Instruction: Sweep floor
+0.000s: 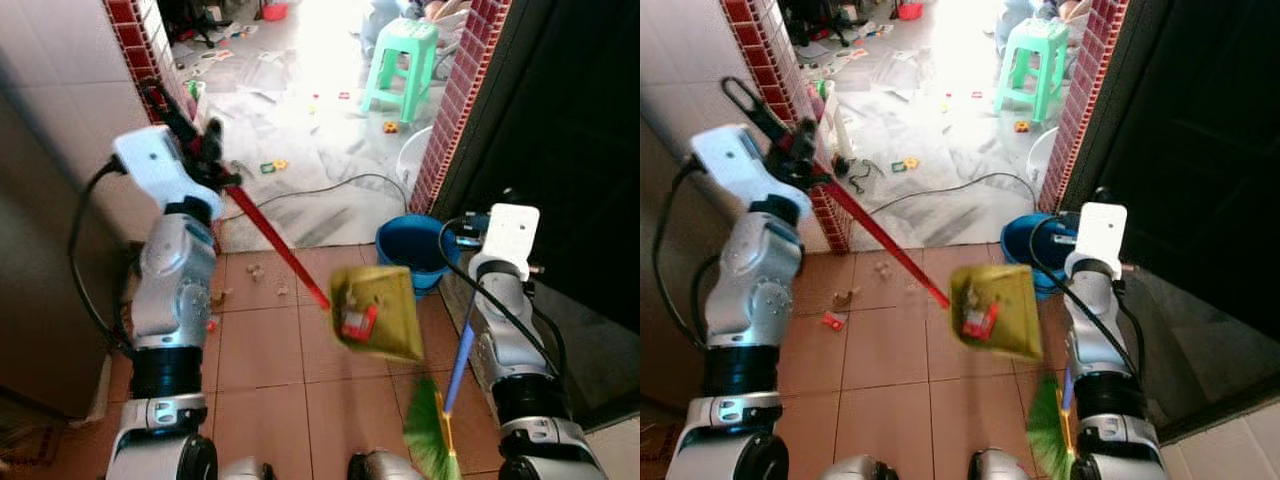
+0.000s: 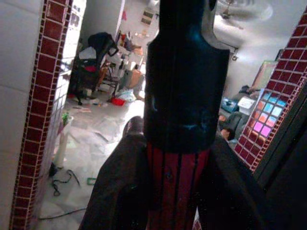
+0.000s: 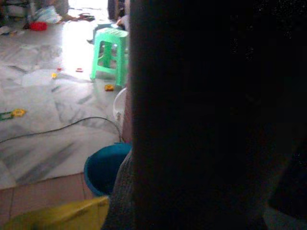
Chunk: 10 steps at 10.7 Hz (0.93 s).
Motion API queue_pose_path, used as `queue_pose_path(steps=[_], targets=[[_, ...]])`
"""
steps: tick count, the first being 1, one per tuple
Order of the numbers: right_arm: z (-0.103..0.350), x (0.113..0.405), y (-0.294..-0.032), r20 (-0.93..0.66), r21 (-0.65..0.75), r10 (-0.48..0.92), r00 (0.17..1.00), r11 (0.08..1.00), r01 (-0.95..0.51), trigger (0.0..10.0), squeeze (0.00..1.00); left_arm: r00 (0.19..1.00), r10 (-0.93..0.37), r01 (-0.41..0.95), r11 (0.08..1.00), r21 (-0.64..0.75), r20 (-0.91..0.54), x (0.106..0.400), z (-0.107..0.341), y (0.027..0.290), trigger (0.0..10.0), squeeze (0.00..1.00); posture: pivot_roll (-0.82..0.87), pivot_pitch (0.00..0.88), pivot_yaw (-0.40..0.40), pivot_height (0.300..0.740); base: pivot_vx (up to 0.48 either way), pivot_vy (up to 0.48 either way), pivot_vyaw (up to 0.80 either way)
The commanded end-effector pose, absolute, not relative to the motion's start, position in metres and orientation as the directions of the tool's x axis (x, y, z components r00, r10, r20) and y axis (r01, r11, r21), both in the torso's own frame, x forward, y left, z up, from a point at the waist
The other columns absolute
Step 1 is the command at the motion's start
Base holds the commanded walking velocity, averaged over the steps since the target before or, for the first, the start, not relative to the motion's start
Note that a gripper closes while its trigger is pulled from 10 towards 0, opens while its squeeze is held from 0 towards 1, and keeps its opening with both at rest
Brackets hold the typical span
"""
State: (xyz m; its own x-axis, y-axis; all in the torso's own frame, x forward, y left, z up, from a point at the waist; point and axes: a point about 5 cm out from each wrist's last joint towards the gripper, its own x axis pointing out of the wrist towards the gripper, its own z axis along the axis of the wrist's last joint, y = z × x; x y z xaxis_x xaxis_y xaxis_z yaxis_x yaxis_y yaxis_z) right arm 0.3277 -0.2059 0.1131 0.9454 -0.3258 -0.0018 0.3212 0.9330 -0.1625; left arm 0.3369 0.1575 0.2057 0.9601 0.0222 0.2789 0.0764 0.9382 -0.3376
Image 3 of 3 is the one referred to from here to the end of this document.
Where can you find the yellow square toy block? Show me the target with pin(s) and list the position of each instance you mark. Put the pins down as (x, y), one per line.
(109, 88)

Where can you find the green toy block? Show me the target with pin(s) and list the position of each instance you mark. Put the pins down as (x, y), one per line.
(5, 116)

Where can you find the blue plastic bucket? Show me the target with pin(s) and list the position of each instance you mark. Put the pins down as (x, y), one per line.
(105, 167)

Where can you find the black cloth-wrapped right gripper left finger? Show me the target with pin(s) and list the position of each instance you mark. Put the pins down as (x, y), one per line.
(122, 191)

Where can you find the white plastic bucket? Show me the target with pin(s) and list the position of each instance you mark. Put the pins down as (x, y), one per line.
(119, 103)

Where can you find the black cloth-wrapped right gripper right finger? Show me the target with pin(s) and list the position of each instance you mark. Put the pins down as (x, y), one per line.
(292, 182)

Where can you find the small yellow toy block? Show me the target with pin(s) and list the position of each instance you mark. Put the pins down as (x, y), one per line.
(54, 75)

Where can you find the white plastic bag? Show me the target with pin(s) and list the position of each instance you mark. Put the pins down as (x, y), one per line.
(46, 14)

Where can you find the yellow flower-shaped toy block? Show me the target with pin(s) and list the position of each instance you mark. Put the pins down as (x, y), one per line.
(19, 112)

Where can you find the red plastic container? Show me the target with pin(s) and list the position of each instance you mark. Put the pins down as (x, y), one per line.
(37, 26)

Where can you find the green plastic stool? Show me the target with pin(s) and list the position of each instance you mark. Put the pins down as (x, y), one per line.
(110, 36)

